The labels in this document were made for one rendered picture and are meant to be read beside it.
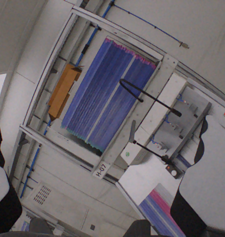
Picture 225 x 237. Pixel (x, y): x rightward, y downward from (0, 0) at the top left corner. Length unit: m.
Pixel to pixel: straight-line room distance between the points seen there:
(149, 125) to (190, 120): 0.20
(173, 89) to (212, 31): 1.79
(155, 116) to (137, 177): 0.34
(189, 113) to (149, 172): 0.36
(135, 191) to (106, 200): 2.17
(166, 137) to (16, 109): 2.53
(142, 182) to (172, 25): 1.91
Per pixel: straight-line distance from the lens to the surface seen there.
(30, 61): 2.82
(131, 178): 1.07
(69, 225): 1.77
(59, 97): 1.36
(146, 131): 0.92
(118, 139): 0.99
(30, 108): 1.14
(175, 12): 2.51
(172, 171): 0.88
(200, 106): 0.83
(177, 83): 0.88
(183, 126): 0.85
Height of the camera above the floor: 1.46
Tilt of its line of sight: 1 degrees down
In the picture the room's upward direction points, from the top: 59 degrees counter-clockwise
